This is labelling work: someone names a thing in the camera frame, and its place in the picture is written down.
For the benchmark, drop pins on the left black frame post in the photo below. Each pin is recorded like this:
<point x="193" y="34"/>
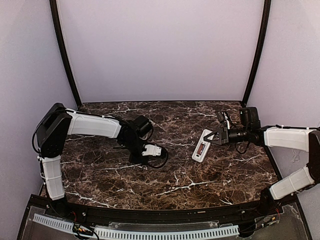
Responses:
<point x="63" y="51"/>

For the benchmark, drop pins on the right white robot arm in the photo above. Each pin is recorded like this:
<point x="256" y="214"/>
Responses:
<point x="300" y="138"/>

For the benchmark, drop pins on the black front rail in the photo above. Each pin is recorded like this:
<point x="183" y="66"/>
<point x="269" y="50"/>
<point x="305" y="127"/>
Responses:
<point x="239" y="213"/>

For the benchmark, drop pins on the right black frame post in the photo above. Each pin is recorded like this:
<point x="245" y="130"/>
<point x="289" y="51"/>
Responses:
<point x="258" y="51"/>

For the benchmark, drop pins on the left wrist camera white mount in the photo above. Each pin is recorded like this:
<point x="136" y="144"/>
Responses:
<point x="151" y="150"/>

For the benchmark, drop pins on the left grey cable duct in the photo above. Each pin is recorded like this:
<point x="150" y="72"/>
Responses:
<point x="54" y="223"/>

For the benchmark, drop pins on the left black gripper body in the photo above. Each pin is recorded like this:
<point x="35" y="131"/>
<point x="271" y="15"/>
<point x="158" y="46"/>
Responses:
<point x="136" y="157"/>

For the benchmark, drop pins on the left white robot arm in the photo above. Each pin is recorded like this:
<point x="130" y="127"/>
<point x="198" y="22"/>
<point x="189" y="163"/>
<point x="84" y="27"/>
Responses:
<point x="48" y="140"/>

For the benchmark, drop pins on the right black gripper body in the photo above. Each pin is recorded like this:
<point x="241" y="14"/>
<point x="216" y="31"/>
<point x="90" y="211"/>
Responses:
<point x="223" y="136"/>

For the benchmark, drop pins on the black frame post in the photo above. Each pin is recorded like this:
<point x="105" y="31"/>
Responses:
<point x="63" y="51"/>
<point x="258" y="51"/>

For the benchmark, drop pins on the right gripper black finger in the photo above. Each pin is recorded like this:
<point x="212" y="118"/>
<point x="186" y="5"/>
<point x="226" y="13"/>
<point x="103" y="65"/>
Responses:
<point x="214" y="142"/>
<point x="210" y="136"/>

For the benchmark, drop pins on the white remote control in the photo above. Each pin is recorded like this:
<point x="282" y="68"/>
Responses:
<point x="201" y="149"/>

